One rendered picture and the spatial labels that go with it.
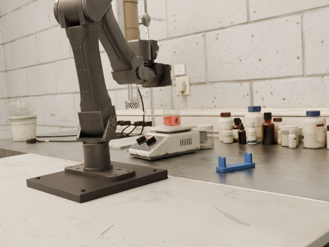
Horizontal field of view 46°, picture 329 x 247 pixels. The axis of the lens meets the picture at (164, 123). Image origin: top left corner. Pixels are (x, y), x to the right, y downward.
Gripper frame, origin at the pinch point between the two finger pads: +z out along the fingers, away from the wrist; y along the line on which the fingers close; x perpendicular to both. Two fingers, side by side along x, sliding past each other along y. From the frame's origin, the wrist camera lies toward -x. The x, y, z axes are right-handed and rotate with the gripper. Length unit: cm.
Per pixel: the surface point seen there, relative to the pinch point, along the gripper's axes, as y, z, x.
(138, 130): 40, 47, 22
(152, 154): -1.5, -16.3, 23.7
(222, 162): -26.4, -26.9, 23.9
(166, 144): -4.0, -11.9, 21.2
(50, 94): 138, 94, -1
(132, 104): 25.8, 18.9, 8.7
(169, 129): -4.2, -9.9, 16.8
